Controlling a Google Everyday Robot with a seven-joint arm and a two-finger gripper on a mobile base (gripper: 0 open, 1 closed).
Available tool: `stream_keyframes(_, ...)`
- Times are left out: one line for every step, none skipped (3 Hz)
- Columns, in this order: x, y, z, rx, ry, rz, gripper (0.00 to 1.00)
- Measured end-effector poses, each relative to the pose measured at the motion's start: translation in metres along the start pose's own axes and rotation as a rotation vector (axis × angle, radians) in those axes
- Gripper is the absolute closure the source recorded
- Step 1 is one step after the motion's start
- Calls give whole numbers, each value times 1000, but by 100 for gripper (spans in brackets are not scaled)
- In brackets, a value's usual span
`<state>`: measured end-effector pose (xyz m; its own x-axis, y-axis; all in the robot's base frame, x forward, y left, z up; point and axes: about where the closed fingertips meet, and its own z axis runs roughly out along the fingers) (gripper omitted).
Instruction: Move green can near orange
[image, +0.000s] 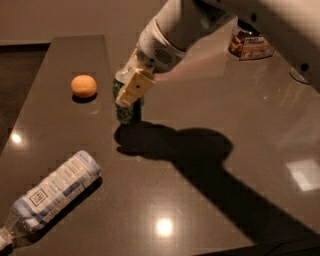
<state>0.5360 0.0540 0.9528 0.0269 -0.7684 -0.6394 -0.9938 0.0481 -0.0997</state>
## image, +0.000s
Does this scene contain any glass jar with black lid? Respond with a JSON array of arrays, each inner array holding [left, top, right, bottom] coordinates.
[[228, 19, 275, 61]]

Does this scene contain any clear plastic water bottle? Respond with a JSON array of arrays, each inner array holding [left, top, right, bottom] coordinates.
[[0, 150, 101, 250]]

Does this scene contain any orange fruit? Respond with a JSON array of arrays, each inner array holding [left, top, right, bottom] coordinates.
[[71, 75, 97, 98]]

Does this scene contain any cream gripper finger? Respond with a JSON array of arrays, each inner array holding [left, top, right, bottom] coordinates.
[[116, 68, 155, 107], [114, 50, 140, 84]]

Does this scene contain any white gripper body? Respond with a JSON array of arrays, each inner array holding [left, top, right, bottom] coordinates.
[[137, 17, 187, 73]]

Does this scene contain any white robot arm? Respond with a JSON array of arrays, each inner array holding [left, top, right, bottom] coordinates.
[[116, 0, 320, 107]]

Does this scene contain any green soda can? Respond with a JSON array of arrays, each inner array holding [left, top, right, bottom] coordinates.
[[113, 79, 144, 125]]

